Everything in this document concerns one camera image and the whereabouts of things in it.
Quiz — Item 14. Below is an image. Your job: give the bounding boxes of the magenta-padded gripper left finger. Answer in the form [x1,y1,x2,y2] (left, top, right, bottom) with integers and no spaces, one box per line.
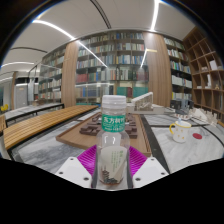
[54,144,101,190]

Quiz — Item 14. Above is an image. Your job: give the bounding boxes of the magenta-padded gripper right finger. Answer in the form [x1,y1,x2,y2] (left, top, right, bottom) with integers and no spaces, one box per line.
[126,145,170,190]

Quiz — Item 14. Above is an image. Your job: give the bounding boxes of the clear bottle with green label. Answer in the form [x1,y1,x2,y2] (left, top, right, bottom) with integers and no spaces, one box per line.
[95,94,131,186]

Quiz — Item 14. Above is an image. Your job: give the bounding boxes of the brown block model on wooden board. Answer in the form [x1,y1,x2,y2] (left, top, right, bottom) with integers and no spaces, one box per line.
[55,112,153,158]

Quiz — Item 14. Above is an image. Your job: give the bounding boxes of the long wooden slatted bench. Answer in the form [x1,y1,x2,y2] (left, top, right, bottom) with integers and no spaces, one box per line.
[2,104,99,151]

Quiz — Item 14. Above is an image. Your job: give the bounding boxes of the white stepped building model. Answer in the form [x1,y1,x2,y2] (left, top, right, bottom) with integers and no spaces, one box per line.
[126,92,176,115]

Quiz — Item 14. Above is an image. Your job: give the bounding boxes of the dark grey building model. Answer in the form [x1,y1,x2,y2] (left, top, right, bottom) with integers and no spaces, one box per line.
[170,99,192,116]

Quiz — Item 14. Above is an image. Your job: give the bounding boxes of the glass-fronted bookshelf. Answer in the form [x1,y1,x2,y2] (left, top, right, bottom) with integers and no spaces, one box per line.
[28,44,68,104]

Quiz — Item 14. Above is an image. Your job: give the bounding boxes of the wooden cubby shelf unit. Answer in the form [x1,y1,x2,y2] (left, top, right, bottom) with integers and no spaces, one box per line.
[182,26,224,123]

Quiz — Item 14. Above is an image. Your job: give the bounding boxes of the ceiling light strips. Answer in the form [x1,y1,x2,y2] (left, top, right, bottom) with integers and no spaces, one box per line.
[0,0,163,84]

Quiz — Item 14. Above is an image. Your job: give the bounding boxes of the narrow wall bookshelf with books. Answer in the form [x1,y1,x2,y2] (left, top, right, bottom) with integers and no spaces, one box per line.
[163,36,194,108]

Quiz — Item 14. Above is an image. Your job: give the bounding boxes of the wide wall bookshelf with books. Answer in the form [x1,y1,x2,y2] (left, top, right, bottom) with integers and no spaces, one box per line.
[74,30,149,107]

